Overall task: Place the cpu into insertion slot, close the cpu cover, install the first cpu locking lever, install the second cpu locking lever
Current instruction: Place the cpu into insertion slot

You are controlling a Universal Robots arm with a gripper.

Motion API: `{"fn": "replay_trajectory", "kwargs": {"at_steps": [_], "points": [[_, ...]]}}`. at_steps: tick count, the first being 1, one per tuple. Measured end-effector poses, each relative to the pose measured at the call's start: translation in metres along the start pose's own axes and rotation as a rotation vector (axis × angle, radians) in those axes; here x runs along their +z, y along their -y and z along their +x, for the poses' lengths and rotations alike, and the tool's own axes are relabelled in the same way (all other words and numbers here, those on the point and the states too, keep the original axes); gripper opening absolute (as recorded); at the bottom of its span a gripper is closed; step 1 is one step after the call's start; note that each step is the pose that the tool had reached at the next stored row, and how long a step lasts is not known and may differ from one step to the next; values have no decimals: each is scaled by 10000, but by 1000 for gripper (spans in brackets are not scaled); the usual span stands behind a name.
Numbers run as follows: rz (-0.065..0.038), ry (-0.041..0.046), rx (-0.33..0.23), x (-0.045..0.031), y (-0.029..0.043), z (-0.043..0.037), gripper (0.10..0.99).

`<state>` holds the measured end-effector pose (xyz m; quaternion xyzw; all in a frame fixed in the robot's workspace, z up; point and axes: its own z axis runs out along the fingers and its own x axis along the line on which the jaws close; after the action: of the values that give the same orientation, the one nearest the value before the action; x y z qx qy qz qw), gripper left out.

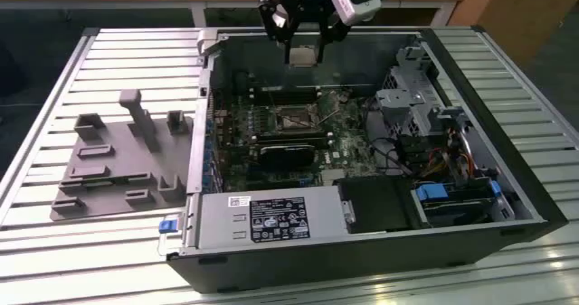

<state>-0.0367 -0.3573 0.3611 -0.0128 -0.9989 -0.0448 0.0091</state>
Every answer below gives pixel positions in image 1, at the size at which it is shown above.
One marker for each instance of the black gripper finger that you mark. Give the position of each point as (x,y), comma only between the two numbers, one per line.
(335,30)
(276,30)

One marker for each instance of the silver CPU chip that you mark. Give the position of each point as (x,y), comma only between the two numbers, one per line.
(304,57)

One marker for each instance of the CPU socket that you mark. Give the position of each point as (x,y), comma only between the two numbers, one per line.
(294,120)

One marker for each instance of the perforated metal drive cage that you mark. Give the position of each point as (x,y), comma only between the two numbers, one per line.
(407,108)

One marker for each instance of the green RAM stick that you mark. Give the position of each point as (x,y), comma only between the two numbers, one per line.
(290,137)

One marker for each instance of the green motherboard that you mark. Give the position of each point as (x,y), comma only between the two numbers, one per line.
(348,142)

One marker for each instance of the black graphics card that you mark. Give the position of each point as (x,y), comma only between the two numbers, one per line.
(287,154)

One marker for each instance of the wooden cabinet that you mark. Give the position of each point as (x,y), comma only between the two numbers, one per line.
(520,6)

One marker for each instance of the small silver heat sink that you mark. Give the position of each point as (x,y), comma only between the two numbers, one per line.
(332,177)

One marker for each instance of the black disk bay box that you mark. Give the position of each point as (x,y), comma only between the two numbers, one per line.
(375,203)

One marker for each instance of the grey parts rack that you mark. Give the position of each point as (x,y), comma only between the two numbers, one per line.
(117,169)

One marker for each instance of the grey power supply unit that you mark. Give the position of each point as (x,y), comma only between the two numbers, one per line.
(226,223)

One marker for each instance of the hard disk in blue carrier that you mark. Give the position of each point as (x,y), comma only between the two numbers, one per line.
(452,206)

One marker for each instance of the blue case latch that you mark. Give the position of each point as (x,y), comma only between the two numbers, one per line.
(167,225)

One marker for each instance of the black open PC case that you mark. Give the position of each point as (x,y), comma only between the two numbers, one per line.
(316,271)

